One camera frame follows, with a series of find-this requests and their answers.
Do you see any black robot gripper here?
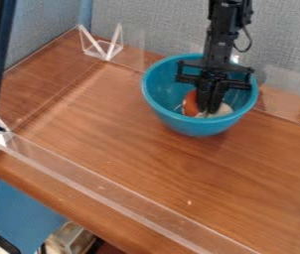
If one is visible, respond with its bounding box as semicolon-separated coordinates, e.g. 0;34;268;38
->
175;0;253;113

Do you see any brown and white toy mushroom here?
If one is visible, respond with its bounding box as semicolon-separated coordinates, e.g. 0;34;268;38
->
182;90;233;118

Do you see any blue plastic bowl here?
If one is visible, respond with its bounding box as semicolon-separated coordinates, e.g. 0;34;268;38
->
140;54;258;137

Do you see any clear acrylic front barrier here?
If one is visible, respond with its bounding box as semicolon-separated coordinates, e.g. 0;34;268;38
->
0;133;258;254

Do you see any black object at bottom left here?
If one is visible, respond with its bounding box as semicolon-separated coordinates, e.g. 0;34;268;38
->
0;229;23;254

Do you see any metal frame under table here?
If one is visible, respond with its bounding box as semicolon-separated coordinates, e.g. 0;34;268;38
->
35;221;96;254

